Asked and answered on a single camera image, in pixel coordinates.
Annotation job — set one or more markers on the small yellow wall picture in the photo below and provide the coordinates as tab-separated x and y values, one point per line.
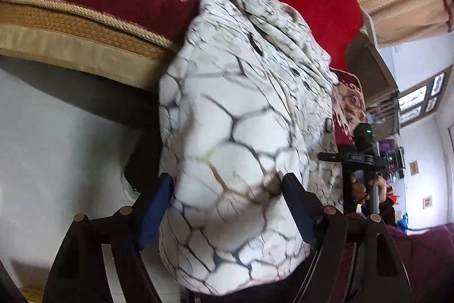
414	168

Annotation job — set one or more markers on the small red wall picture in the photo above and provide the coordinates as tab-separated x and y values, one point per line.
427	202

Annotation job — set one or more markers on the person's right forearm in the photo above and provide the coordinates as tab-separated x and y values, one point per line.
382	189

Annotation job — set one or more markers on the white crackle-print garment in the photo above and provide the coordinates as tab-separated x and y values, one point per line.
241	118

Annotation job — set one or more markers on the blue bag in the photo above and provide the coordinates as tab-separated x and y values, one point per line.
402	223

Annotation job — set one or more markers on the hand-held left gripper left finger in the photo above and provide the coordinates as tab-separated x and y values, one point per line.
156	207

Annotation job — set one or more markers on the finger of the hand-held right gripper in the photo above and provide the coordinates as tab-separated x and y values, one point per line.
330	156

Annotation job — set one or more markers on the grey wooden cabinet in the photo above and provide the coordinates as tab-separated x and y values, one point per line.
372	68

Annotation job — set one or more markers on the maroon sofa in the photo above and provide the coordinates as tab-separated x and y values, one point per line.
429	260

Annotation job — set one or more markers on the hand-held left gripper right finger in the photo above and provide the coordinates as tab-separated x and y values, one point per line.
301	210

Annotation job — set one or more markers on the dark-framed window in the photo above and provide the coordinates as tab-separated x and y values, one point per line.
413	100

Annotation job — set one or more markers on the person's right hand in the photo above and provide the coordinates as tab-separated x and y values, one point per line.
361	191

